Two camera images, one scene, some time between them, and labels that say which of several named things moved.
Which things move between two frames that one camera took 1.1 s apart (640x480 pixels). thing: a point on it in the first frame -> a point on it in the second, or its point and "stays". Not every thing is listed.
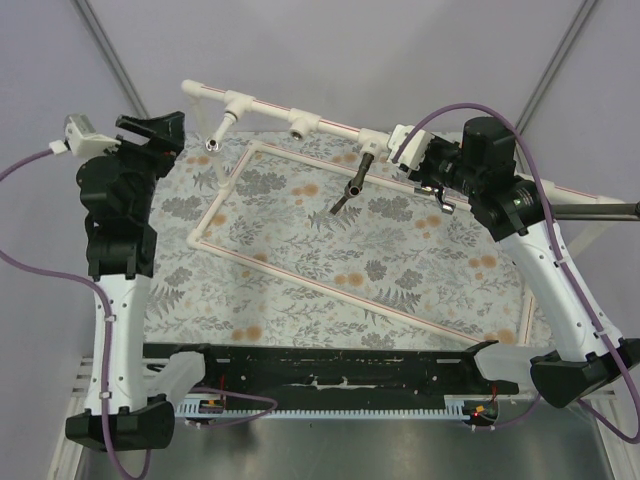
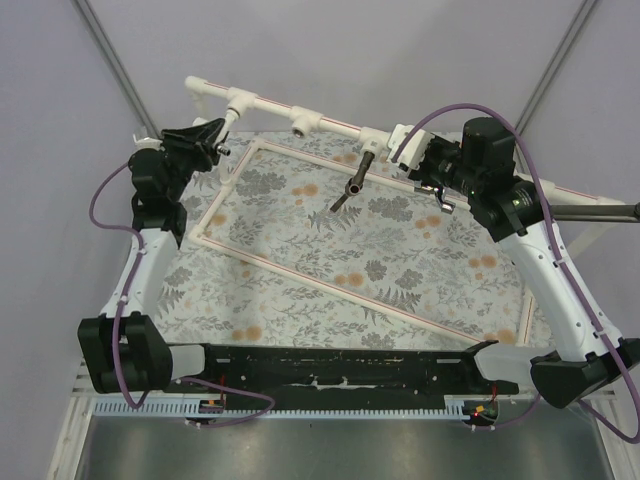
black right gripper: x=435 y=167 stays
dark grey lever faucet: x=354 y=186 stays
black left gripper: x=151 y=138 -> x=185 y=145
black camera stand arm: x=596 y=211 stays
